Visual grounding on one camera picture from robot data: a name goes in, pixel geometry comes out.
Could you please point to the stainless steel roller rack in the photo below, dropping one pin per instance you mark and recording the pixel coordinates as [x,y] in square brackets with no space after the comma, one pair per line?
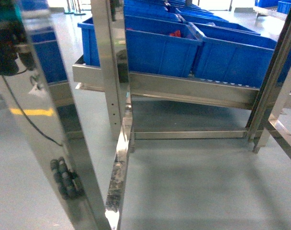
[151,106]

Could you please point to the blue plastic bin left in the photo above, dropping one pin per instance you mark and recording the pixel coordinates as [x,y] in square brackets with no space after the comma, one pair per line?
[160,47]

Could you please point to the blue plastic bin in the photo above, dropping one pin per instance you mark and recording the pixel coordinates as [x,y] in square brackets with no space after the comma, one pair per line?
[149,10]
[160,47]

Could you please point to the blue plastic bin rear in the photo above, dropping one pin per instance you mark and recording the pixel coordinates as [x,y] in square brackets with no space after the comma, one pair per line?
[149,10]

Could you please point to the large blue plastic crate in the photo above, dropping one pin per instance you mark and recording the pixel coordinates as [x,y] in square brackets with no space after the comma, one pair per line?
[231,56]

